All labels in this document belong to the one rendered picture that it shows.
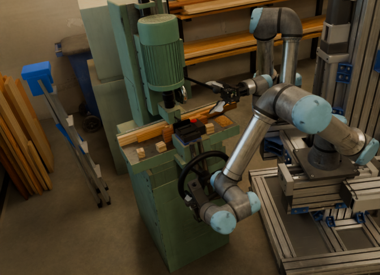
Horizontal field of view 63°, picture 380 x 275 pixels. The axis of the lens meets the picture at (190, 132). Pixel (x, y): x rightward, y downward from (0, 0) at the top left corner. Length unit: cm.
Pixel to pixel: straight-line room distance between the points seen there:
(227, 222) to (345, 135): 53
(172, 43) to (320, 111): 69
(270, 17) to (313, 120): 69
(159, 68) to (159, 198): 66
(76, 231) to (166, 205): 102
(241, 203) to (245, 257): 108
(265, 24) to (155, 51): 54
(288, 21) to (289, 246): 121
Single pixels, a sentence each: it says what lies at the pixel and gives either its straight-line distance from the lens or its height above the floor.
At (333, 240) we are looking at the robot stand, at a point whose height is 23.
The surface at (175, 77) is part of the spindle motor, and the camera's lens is 145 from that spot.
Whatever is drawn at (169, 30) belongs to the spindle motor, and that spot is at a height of 143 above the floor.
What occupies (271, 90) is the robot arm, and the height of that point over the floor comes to 130.
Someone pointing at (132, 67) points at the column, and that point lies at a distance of 165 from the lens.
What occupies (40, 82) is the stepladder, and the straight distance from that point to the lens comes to 210.
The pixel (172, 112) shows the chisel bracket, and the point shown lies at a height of 103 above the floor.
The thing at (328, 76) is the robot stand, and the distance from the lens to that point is 159.
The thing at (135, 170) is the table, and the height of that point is 86.
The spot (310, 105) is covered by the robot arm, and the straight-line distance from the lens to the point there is 100.
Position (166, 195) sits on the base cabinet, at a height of 63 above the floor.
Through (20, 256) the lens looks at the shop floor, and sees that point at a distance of 261.
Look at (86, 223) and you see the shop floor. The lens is 257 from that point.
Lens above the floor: 178
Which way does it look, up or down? 33 degrees down
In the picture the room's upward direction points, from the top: 6 degrees counter-clockwise
